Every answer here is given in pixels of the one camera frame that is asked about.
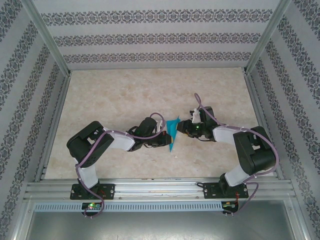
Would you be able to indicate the long aluminium base rail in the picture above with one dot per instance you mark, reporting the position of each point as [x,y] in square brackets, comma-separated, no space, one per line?
[155,190]

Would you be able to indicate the controller board with green light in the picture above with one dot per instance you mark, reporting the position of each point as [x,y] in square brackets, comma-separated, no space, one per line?
[91,206]

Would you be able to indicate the aluminium side rail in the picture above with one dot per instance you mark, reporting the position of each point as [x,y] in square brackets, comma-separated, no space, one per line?
[255,100]
[55,125]

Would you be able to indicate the blue paper sheet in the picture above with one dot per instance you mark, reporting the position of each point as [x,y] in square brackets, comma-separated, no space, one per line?
[171,126]

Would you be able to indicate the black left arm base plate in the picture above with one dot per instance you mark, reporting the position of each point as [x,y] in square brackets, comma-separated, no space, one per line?
[108,192]

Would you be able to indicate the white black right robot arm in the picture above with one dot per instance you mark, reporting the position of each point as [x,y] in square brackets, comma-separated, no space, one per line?
[222,133]

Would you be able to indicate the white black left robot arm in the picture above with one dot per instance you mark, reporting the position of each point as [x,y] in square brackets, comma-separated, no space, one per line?
[120,141]

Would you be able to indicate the grey metal shelf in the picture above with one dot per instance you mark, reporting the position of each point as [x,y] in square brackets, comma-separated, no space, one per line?
[160,227]

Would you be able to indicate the aluminium frame post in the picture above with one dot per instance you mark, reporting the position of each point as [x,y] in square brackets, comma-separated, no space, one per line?
[47,37]
[265,37]

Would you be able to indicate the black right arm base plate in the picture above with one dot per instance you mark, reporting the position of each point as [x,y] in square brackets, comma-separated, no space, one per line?
[211,191]

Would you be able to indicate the small controller board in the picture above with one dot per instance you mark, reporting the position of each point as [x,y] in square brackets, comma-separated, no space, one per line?
[228,205]

